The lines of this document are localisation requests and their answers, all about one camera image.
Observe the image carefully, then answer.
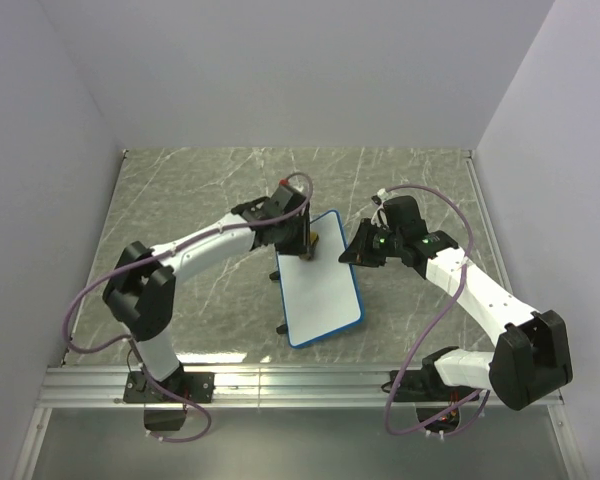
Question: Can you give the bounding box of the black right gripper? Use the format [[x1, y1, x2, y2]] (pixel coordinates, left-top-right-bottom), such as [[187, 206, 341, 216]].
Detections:
[[338, 219, 403, 269]]

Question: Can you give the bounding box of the yellow bone shaped eraser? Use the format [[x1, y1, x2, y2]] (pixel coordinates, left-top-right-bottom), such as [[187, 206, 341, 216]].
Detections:
[[308, 232, 319, 257]]

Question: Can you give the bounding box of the blue framed whiteboard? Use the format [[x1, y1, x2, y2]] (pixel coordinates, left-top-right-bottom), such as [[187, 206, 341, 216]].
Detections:
[[276, 210, 365, 348]]

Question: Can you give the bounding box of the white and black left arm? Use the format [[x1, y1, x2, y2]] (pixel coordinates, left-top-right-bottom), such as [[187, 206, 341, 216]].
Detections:
[[102, 197, 310, 402]]

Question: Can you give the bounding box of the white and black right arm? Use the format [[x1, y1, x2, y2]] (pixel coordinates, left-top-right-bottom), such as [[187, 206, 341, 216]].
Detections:
[[339, 219, 573, 411]]

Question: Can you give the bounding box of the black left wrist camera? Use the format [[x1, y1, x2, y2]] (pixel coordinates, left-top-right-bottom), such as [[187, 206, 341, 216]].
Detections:
[[263, 184, 306, 218]]

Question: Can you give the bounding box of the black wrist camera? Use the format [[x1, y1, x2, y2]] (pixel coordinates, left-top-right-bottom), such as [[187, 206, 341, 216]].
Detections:
[[263, 184, 306, 218], [383, 195, 427, 236]]

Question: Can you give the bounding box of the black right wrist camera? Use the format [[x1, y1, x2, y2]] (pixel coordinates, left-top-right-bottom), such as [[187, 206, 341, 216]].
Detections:
[[383, 195, 427, 236]]

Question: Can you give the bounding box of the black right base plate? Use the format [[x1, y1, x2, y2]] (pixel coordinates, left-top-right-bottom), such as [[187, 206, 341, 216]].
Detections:
[[394, 369, 475, 403]]

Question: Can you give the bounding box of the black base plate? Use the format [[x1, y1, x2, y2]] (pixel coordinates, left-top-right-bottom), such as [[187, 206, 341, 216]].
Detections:
[[122, 371, 214, 404], [394, 369, 475, 403]]

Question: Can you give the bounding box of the aluminium right side rail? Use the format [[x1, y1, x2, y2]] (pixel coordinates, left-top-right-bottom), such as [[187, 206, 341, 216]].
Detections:
[[462, 150, 589, 479]]

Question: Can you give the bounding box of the aluminium rail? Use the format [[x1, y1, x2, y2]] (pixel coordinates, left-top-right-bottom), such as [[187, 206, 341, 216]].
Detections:
[[462, 150, 589, 479], [15, 365, 569, 479]]

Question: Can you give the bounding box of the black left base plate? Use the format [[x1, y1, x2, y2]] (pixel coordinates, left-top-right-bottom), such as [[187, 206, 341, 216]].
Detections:
[[122, 371, 214, 404]]

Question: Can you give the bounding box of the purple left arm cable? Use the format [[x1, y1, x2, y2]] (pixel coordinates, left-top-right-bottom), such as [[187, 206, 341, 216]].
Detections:
[[62, 172, 315, 444]]

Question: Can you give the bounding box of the aluminium front rail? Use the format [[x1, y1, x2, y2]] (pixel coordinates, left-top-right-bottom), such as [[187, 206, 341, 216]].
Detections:
[[15, 365, 569, 479]]

